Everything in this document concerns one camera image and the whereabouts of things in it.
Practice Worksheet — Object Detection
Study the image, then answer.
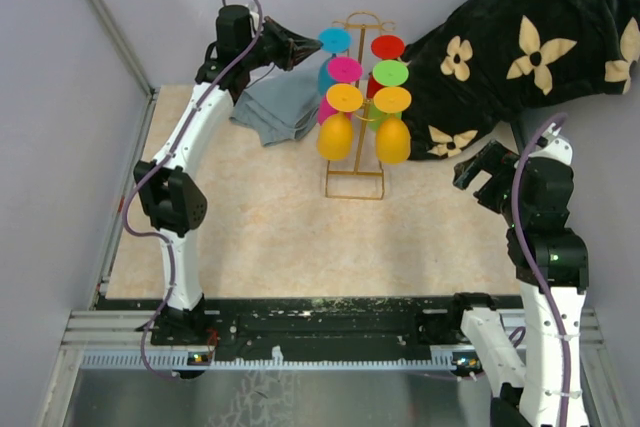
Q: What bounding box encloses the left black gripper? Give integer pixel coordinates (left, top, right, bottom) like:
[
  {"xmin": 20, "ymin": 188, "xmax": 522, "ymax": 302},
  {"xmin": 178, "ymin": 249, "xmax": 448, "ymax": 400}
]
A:
[{"xmin": 241, "ymin": 16, "xmax": 322, "ymax": 71}]

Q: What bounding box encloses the blue plastic wine glass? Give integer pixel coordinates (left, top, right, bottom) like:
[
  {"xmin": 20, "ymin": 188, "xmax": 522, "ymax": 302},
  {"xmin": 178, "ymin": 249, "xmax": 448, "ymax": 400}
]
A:
[{"xmin": 317, "ymin": 27, "xmax": 351, "ymax": 96}]

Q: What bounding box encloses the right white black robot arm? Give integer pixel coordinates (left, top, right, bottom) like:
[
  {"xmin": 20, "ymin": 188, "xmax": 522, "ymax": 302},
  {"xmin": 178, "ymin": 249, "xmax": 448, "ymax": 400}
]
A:
[{"xmin": 446, "ymin": 140, "xmax": 589, "ymax": 426}]

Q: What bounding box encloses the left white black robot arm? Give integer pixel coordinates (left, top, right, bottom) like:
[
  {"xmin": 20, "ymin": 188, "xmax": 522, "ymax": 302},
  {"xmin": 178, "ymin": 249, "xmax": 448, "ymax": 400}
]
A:
[{"xmin": 133, "ymin": 5, "xmax": 322, "ymax": 345}]

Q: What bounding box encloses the pink plastic wine glass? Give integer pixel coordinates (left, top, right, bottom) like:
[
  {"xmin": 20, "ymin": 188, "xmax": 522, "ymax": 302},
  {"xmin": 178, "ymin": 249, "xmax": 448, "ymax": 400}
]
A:
[{"xmin": 317, "ymin": 56, "xmax": 363, "ymax": 124}]

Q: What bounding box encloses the red plastic wine glass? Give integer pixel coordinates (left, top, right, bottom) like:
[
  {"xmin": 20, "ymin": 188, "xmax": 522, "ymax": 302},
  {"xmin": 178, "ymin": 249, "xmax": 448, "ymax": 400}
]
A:
[{"xmin": 366, "ymin": 34, "xmax": 406, "ymax": 99}]

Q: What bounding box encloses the green plastic wine glass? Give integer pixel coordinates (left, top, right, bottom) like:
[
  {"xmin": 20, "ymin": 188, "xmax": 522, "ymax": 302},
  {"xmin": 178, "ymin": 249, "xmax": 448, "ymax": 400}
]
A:
[{"xmin": 367, "ymin": 59, "xmax": 411, "ymax": 132}]

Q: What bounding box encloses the left orange plastic wine glass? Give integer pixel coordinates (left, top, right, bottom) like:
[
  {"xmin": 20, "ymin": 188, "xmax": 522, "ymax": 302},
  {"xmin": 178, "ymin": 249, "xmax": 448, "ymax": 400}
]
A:
[{"xmin": 316, "ymin": 83, "xmax": 364, "ymax": 161}]

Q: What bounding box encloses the orange plastic wine glass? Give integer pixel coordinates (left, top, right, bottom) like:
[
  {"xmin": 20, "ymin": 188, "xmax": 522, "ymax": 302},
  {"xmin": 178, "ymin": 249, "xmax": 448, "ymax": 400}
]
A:
[
  {"xmin": 316, "ymin": 83, "xmax": 364, "ymax": 161},
  {"xmin": 373, "ymin": 86, "xmax": 412, "ymax": 164}
]

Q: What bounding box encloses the right orange plastic wine glass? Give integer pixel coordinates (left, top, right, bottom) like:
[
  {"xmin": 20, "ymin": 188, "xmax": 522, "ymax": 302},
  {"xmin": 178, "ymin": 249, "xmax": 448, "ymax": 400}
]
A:
[{"xmin": 373, "ymin": 86, "xmax": 412, "ymax": 164}]

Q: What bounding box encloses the grey folded cloth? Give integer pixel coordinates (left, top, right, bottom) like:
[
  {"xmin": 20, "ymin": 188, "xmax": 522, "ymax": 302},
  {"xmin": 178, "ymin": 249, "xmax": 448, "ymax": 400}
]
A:
[{"xmin": 230, "ymin": 69, "xmax": 321, "ymax": 147}]

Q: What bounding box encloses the black floral blanket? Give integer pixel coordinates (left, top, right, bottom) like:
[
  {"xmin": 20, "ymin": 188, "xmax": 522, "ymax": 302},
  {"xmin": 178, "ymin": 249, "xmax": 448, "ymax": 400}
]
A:
[{"xmin": 402, "ymin": 0, "xmax": 639, "ymax": 161}]

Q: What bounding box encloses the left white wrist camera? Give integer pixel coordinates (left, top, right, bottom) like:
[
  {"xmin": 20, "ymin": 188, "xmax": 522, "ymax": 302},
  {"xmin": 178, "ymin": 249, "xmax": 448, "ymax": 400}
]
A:
[{"xmin": 246, "ymin": 3, "xmax": 262, "ymax": 30}]

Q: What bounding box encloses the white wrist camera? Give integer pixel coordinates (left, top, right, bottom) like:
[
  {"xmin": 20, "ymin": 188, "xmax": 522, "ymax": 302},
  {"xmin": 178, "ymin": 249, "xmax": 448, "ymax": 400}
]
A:
[
  {"xmin": 246, "ymin": 3, "xmax": 262, "ymax": 30},
  {"xmin": 531, "ymin": 122, "xmax": 573, "ymax": 166}
]

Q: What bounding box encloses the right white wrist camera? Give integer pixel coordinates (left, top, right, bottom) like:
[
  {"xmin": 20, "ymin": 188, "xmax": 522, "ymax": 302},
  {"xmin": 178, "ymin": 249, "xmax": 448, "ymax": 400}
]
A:
[{"xmin": 531, "ymin": 122, "xmax": 573, "ymax": 166}]

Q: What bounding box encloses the gold wire glass rack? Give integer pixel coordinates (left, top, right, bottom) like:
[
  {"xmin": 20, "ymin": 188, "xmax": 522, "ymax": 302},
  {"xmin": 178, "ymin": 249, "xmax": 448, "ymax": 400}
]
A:
[{"xmin": 324, "ymin": 10, "xmax": 396, "ymax": 201}]

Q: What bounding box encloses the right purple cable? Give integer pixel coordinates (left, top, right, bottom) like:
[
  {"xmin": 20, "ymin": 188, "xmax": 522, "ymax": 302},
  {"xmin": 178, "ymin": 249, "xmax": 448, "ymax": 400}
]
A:
[{"xmin": 509, "ymin": 112, "xmax": 579, "ymax": 427}]

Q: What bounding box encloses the aluminium frame rail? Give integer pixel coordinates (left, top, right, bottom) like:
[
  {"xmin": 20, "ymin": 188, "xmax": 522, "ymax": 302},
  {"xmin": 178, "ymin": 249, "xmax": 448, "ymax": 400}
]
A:
[{"xmin": 85, "ymin": 0, "xmax": 154, "ymax": 96}]

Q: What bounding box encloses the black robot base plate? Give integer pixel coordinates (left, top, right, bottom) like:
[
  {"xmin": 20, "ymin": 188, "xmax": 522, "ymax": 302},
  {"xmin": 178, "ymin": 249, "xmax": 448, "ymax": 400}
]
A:
[{"xmin": 149, "ymin": 291, "xmax": 506, "ymax": 363}]

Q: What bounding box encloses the white slotted cable duct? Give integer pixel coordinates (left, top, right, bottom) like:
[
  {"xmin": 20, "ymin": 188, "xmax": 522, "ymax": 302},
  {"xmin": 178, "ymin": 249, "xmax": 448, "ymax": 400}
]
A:
[{"xmin": 80, "ymin": 347, "xmax": 481, "ymax": 372}]

